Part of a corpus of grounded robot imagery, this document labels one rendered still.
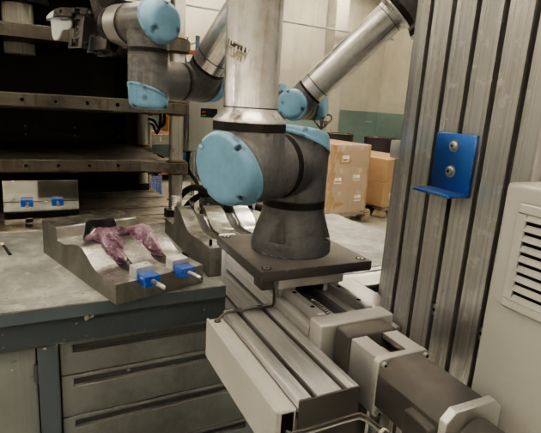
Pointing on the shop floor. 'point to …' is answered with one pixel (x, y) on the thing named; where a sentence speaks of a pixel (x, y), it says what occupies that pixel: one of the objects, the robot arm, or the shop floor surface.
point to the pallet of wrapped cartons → (348, 179)
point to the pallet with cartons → (379, 183)
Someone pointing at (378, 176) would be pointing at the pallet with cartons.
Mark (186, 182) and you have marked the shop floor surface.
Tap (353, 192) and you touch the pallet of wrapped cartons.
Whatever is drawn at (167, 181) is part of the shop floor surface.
